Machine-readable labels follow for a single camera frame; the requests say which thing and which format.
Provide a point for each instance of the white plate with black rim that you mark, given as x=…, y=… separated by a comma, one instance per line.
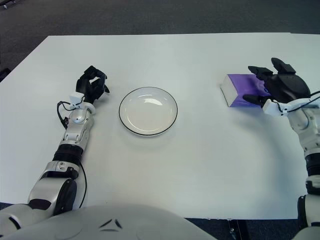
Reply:
x=147, y=112

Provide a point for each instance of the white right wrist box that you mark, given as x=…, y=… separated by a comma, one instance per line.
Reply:
x=271, y=107

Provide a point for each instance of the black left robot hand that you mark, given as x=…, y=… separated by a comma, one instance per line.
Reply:
x=87, y=86

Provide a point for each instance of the purple tissue paper pack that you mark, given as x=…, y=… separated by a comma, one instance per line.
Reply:
x=240, y=87

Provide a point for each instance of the grey robot torso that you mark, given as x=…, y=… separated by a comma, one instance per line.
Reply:
x=112, y=225

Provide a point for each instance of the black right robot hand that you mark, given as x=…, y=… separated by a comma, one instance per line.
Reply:
x=287, y=85

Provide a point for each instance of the dark object beside table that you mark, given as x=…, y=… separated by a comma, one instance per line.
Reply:
x=3, y=73

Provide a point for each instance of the dark object on carpet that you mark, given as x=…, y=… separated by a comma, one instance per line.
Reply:
x=4, y=7

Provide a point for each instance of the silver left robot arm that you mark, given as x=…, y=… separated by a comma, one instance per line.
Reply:
x=76, y=120

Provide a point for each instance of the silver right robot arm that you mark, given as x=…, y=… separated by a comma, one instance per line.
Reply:
x=305, y=125

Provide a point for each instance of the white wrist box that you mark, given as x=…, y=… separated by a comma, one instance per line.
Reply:
x=75, y=97
x=271, y=107

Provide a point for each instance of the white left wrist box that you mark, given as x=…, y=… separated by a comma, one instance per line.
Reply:
x=75, y=97

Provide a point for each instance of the black table bracket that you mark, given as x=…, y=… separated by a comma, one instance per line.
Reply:
x=233, y=230

